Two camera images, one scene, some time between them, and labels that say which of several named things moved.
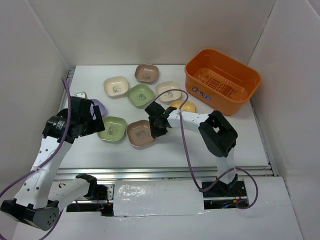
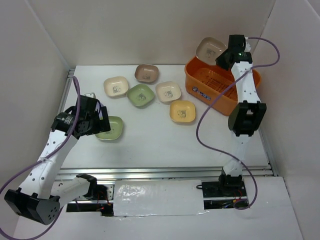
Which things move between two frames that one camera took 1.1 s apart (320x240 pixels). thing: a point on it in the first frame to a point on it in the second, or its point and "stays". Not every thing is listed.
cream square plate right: (169, 96) stays
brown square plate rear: (147, 73) stays
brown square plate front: (138, 133) to (208, 49)
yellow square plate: (188, 106) stays
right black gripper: (155, 131) to (219, 60)
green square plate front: (114, 128) stays
